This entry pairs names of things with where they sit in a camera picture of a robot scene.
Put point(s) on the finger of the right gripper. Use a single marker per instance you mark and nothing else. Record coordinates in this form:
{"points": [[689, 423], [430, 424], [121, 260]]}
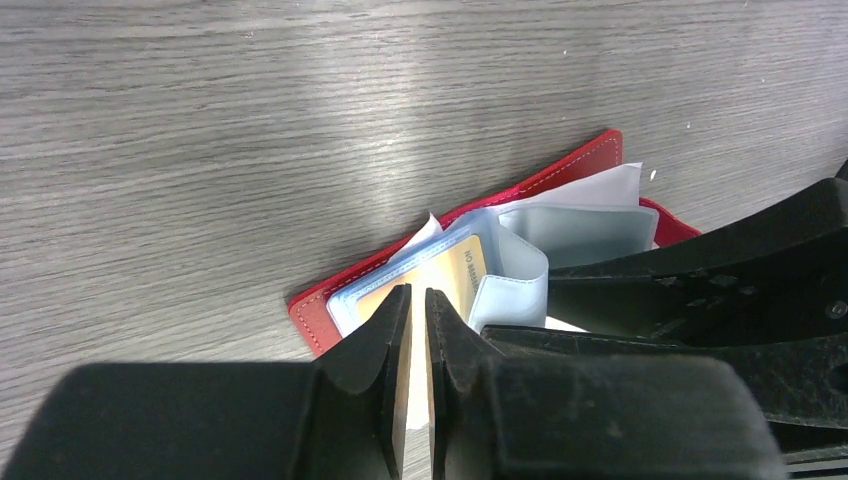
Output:
{"points": [[796, 382], [777, 275]]}

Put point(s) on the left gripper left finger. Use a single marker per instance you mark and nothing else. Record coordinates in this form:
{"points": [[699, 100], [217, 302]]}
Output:
{"points": [[340, 416]]}

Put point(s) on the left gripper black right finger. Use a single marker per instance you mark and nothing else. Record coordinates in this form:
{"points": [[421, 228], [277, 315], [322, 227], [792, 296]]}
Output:
{"points": [[496, 416]]}

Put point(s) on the red card holder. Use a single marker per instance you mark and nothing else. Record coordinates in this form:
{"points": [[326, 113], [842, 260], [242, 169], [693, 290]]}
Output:
{"points": [[584, 209]]}

